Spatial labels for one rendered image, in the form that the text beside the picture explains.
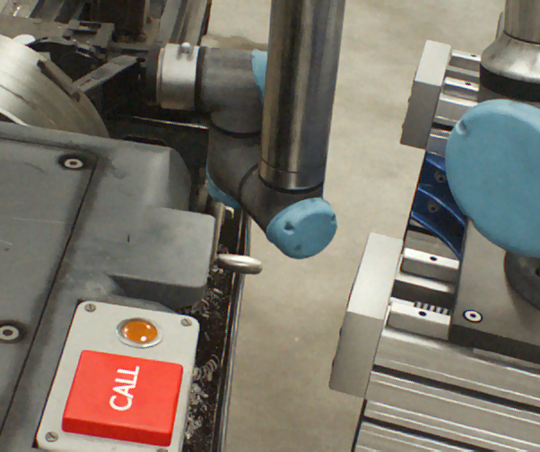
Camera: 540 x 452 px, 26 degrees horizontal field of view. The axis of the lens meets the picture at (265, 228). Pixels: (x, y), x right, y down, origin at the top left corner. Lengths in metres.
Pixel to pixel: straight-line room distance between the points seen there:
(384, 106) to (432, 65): 2.46
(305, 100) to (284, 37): 0.07
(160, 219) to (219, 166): 0.57
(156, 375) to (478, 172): 0.28
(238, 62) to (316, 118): 0.15
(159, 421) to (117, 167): 0.29
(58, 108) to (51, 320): 0.38
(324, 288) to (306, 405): 0.46
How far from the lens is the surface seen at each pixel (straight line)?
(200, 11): 2.24
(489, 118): 0.80
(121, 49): 1.41
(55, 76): 1.13
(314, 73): 1.21
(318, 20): 1.19
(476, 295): 0.99
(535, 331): 0.97
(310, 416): 2.60
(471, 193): 0.83
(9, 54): 1.10
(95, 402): 0.66
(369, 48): 4.35
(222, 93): 1.35
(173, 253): 0.80
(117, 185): 0.86
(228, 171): 1.38
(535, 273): 0.99
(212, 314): 1.93
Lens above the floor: 1.71
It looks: 32 degrees down
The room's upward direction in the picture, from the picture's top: 10 degrees clockwise
